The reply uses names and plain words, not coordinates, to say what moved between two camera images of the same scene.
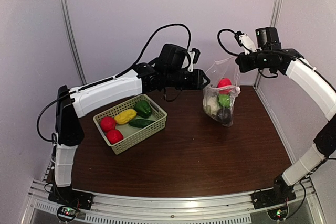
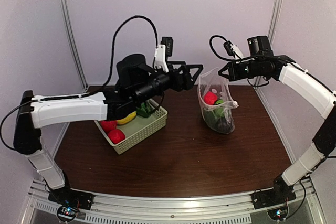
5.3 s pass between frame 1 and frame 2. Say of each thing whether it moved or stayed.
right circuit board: stayed
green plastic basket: stayed
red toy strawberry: stayed
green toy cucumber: moved
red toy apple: stayed
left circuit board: stayed
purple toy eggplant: moved
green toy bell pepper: stayed
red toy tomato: moved
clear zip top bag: moved
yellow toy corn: stayed
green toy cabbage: moved
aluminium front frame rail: stayed
